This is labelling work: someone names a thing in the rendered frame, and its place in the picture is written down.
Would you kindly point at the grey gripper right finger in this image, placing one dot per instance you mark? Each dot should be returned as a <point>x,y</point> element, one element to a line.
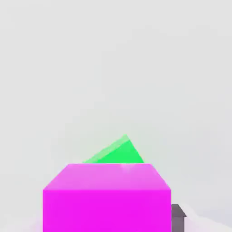
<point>178,223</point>

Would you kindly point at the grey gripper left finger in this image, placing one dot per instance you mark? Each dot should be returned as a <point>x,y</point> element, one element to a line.
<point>34,226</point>

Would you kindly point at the small magenta cube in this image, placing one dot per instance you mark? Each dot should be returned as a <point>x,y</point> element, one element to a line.
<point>107,208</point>

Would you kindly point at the small green cube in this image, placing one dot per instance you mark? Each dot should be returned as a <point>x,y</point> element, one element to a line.
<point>123,154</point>

